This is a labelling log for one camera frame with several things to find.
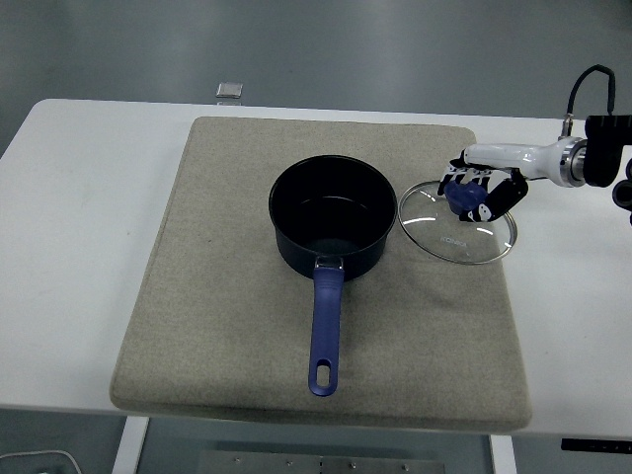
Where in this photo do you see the dark saucepan with blue handle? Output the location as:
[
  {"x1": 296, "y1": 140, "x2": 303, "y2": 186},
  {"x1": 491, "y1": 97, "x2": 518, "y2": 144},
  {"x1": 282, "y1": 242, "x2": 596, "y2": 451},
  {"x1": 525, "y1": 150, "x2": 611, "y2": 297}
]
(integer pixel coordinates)
[{"x1": 268, "y1": 154, "x2": 399, "y2": 398}]

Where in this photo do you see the glass pot lid blue knob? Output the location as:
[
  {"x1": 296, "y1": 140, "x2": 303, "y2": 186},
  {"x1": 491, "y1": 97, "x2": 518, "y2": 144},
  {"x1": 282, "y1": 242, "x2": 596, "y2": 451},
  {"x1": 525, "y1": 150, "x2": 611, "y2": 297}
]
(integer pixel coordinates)
[{"x1": 397, "y1": 178, "x2": 518, "y2": 266}]

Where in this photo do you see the grey metal plate with screws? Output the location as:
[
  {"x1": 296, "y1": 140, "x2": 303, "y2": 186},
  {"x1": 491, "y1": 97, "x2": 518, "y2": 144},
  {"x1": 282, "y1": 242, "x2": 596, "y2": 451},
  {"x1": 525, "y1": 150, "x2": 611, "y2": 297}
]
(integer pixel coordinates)
[{"x1": 197, "y1": 448, "x2": 448, "y2": 474}]

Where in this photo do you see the white table leg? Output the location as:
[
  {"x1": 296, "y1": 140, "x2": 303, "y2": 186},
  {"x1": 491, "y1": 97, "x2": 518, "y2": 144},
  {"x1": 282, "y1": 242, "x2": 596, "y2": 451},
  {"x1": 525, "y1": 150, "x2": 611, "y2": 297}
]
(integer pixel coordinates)
[
  {"x1": 488, "y1": 434, "x2": 518, "y2": 474},
  {"x1": 112, "y1": 417, "x2": 150, "y2": 474}
]

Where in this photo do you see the white-black robot hand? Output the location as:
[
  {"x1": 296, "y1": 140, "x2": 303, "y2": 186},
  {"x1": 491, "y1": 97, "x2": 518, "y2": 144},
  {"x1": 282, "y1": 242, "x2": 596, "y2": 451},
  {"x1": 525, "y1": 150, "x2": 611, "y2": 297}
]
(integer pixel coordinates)
[{"x1": 436, "y1": 138, "x2": 565, "y2": 224}]

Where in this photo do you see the beige fabric mat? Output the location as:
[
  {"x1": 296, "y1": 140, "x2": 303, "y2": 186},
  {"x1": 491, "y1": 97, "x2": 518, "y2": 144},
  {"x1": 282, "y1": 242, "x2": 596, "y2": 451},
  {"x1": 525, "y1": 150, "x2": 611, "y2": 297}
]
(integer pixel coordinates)
[{"x1": 108, "y1": 116, "x2": 533, "y2": 430}]

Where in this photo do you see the white rounded object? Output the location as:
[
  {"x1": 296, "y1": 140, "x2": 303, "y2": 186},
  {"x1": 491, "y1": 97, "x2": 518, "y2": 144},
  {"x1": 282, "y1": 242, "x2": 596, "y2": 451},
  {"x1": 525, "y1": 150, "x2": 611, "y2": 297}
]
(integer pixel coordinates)
[{"x1": 0, "y1": 449, "x2": 80, "y2": 474}]

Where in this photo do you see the black table control panel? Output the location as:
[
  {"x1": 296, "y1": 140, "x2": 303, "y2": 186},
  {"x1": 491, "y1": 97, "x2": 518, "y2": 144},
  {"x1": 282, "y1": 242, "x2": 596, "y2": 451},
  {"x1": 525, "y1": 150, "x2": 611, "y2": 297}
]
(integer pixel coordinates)
[{"x1": 560, "y1": 437, "x2": 632, "y2": 452}]

